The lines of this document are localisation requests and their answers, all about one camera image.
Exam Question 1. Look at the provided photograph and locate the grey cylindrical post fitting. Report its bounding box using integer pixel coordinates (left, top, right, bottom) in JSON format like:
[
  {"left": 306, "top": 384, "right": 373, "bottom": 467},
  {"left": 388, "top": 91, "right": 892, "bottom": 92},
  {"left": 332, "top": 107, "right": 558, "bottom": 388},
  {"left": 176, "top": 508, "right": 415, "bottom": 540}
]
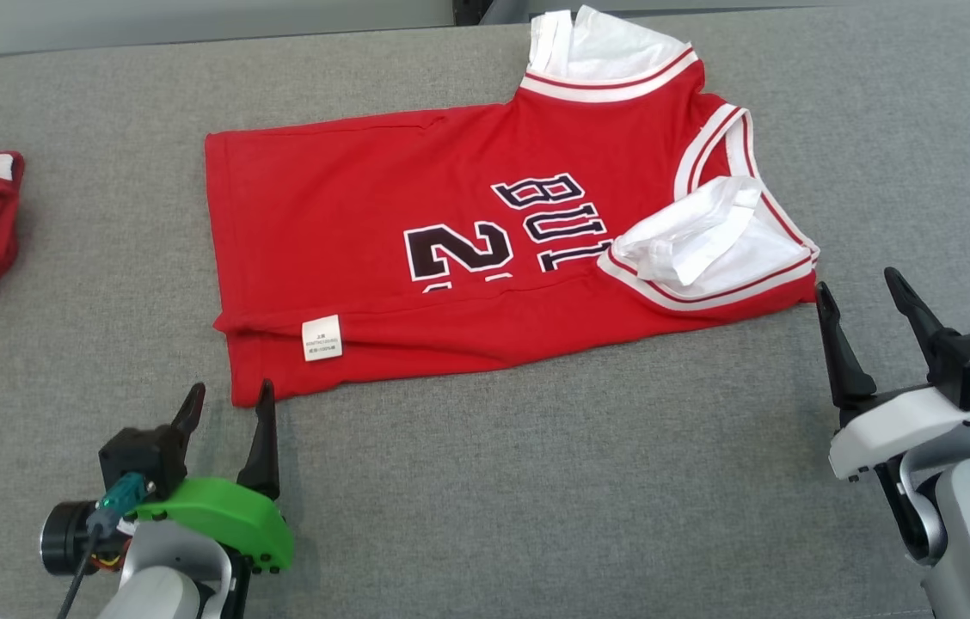
[{"left": 482, "top": 0, "right": 537, "bottom": 24}]

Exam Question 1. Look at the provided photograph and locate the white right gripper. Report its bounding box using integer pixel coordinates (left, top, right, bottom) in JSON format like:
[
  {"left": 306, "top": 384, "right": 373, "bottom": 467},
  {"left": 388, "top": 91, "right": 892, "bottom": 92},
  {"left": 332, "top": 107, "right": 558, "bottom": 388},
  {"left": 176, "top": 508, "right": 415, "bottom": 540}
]
[{"left": 814, "top": 267, "right": 970, "bottom": 482}]

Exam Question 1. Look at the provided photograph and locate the red jersey with number print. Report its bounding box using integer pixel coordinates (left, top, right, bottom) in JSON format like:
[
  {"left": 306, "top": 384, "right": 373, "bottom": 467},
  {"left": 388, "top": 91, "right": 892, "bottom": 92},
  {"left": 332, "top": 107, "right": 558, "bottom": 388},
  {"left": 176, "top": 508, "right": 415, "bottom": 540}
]
[{"left": 204, "top": 4, "right": 821, "bottom": 408}]

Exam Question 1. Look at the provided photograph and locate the grey fabric sofa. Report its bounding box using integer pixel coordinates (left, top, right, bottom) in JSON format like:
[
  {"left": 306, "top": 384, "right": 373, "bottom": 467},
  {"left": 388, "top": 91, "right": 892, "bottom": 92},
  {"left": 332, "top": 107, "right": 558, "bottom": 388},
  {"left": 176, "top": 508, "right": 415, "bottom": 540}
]
[{"left": 0, "top": 0, "right": 970, "bottom": 619}]

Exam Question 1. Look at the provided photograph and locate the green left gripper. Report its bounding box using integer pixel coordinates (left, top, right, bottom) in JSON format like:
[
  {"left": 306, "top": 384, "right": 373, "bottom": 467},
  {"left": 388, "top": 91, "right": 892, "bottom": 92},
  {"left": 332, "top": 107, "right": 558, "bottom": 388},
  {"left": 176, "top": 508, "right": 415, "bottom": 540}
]
[{"left": 134, "top": 379, "right": 295, "bottom": 575}]

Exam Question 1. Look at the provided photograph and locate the teal plug left camera cable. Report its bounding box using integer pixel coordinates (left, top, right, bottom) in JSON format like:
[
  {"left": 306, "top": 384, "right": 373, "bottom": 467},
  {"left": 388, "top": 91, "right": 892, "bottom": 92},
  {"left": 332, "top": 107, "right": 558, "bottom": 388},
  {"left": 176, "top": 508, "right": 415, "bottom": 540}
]
[{"left": 55, "top": 471, "right": 150, "bottom": 619}]

